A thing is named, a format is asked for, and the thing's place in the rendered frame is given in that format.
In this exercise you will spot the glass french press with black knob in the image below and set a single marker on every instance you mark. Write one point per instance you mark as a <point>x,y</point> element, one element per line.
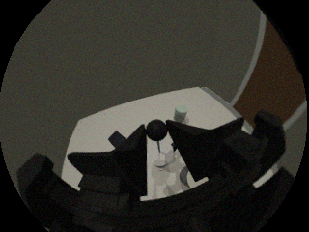
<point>159,153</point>

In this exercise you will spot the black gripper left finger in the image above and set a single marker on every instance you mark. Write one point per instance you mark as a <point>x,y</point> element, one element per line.
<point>128,161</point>

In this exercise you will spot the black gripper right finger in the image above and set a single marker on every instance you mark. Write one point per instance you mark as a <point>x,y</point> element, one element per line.
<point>199,146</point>

